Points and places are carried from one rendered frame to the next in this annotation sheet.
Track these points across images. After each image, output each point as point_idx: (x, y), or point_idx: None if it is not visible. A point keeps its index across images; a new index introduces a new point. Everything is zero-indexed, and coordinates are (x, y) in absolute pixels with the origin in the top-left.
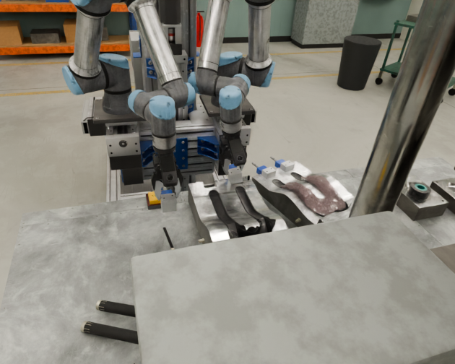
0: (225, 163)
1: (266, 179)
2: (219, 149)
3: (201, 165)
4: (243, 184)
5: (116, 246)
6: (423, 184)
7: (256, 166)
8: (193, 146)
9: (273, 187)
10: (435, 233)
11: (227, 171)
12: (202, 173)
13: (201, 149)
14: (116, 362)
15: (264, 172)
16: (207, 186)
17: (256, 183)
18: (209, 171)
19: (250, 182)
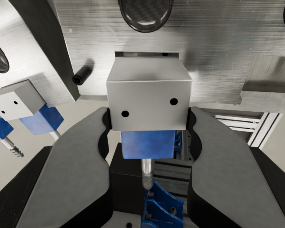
0: (244, 172)
1: (27, 77)
2: (141, 205)
3: (173, 175)
4: (117, 41)
5: None
6: None
7: (58, 137)
8: (190, 222)
9: None
10: None
11: (201, 113)
12: (172, 159)
13: (175, 211)
14: None
15: (25, 102)
16: (266, 87)
17: (67, 73)
18: (159, 159)
19: (80, 49)
